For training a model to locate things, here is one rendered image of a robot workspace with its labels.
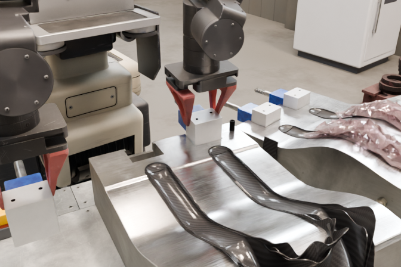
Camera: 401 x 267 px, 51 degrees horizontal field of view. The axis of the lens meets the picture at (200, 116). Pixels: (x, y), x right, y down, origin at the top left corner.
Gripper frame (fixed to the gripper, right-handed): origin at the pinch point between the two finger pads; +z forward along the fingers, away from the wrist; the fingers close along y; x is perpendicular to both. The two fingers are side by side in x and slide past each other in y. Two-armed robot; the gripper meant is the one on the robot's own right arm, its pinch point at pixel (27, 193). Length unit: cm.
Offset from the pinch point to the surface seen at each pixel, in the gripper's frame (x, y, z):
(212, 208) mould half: -5.2, 21.5, 6.5
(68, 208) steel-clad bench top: 14.5, 5.9, 15.1
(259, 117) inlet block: 15.9, 44.0, 8.1
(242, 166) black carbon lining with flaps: 1.2, 30.5, 6.5
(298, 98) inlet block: 18, 55, 7
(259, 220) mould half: -12.6, 23.7, 3.7
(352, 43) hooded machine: 187, 260, 73
